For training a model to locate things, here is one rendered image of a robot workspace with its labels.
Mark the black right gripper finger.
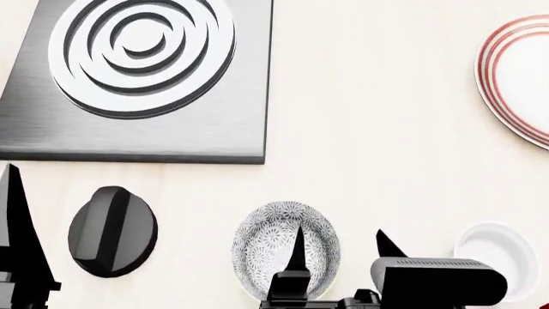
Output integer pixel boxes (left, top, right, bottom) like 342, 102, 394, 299
375, 228, 410, 259
267, 224, 313, 301

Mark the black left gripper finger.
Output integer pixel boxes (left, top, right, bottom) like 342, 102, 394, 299
0, 162, 57, 283

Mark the black white patterned bowl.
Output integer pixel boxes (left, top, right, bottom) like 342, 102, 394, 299
231, 200, 342, 301

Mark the white ramekin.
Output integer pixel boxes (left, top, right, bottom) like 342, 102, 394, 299
453, 221, 541, 304

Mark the grey metal stove plate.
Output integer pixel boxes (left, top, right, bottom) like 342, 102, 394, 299
0, 0, 275, 166

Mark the white plate with red rings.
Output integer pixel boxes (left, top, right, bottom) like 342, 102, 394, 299
473, 13, 549, 151

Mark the black round stove knob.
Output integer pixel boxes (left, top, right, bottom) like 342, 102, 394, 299
67, 185, 160, 278

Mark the white spiral stove burner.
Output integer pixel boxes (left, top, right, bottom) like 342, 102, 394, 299
47, 0, 238, 121

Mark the grey black wrist camera box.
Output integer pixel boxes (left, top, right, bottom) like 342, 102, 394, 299
370, 256, 510, 307

